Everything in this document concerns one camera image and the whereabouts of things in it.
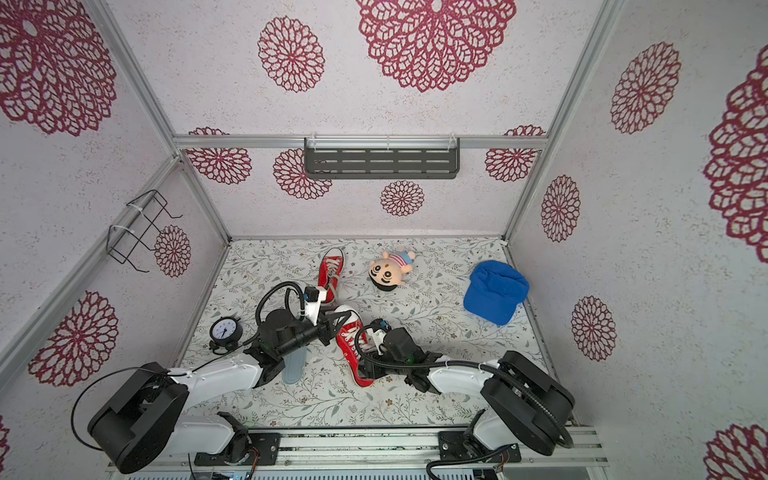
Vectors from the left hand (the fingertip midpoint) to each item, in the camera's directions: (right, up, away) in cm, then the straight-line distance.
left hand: (349, 313), depth 81 cm
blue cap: (+47, +4, +21) cm, 52 cm away
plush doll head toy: (+11, +11, +19) cm, 25 cm away
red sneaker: (0, -6, -2) cm, 6 cm away
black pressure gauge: (-40, -8, +11) cm, 42 cm away
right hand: (+2, -13, +3) cm, 14 cm away
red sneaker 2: (-10, +11, +25) cm, 28 cm away
